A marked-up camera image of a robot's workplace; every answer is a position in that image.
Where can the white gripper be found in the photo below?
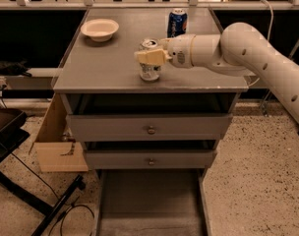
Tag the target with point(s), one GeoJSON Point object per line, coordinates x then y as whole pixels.
{"type": "Point", "coordinates": [179, 50]}

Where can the silver 7up can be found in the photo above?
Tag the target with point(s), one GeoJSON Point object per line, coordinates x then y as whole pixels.
{"type": "Point", "coordinates": [149, 73]}

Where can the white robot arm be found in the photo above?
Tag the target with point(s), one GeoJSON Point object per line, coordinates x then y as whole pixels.
{"type": "Point", "coordinates": [238, 51]}

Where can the blue pepsi can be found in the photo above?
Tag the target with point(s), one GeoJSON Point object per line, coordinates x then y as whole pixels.
{"type": "Point", "coordinates": [177, 22]}

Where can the grey top drawer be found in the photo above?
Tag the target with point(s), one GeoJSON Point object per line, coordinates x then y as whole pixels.
{"type": "Point", "coordinates": [150, 127]}

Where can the grey drawer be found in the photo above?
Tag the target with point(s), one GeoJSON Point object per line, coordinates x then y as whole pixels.
{"type": "Point", "coordinates": [158, 202]}
{"type": "Point", "coordinates": [150, 127]}
{"type": "Point", "coordinates": [150, 159]}

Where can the grey drawer cabinet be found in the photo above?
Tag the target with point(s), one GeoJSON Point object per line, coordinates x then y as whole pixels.
{"type": "Point", "coordinates": [150, 144]}

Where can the grey middle drawer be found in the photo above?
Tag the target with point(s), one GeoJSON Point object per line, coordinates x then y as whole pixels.
{"type": "Point", "coordinates": [150, 159]}

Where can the grey bottom drawer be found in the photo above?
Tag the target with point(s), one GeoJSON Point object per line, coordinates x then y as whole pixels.
{"type": "Point", "coordinates": [158, 202]}

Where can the cardboard box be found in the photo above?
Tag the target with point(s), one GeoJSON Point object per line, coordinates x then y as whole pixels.
{"type": "Point", "coordinates": [55, 147]}

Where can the black metal stand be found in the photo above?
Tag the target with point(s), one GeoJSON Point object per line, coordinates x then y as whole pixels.
{"type": "Point", "coordinates": [11, 137]}

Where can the metal railing frame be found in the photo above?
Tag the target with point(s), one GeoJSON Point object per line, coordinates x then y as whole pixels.
{"type": "Point", "coordinates": [49, 36]}

